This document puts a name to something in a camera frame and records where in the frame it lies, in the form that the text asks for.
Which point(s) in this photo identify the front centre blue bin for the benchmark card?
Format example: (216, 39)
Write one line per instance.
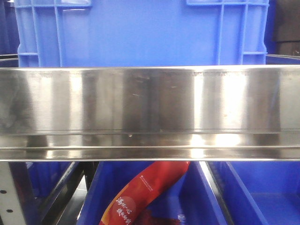
(191, 200)

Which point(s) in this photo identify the front right blue bin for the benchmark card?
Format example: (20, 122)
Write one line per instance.
(260, 193)

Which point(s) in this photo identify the red snack bag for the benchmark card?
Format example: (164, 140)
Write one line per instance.
(142, 190)

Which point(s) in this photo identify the dark red mesh packet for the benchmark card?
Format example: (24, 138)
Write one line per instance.
(146, 218)

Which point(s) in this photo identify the blue crate on shelf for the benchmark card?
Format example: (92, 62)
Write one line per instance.
(118, 33)

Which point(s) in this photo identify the upper right blue crate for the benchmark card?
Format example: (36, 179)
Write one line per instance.
(269, 30)

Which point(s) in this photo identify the upper left blue crate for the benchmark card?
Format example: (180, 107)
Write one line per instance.
(9, 37)

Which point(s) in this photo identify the stainless steel shelf rail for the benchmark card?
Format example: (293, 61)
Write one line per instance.
(209, 113)

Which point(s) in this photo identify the perforated steel upright post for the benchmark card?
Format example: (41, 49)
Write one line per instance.
(16, 196)

